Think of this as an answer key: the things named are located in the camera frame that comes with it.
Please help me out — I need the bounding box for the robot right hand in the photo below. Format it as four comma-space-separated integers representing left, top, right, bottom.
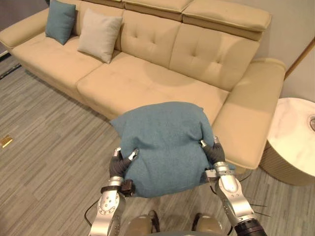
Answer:
198, 135, 224, 163

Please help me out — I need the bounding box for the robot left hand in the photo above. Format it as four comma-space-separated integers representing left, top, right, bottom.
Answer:
109, 147, 140, 177

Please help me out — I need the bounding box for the large teal cushion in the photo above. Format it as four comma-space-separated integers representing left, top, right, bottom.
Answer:
110, 101, 237, 199

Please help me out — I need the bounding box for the round white marble table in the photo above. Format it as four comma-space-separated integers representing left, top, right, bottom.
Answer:
260, 97, 315, 187

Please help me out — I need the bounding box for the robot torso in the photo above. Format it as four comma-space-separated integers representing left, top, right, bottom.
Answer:
118, 229, 234, 236

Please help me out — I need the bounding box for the beige leather sofa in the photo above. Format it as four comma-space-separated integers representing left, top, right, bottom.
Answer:
0, 0, 287, 176

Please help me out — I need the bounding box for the brass floor socket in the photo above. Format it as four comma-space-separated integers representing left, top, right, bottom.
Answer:
0, 134, 14, 149

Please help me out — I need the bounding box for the light grey cushion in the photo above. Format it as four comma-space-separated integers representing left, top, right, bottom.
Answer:
77, 8, 123, 64

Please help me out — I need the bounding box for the small teal cushion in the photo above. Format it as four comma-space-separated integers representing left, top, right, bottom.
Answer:
45, 0, 76, 46

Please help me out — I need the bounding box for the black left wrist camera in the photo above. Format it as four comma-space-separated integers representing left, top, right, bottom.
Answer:
123, 180, 136, 197

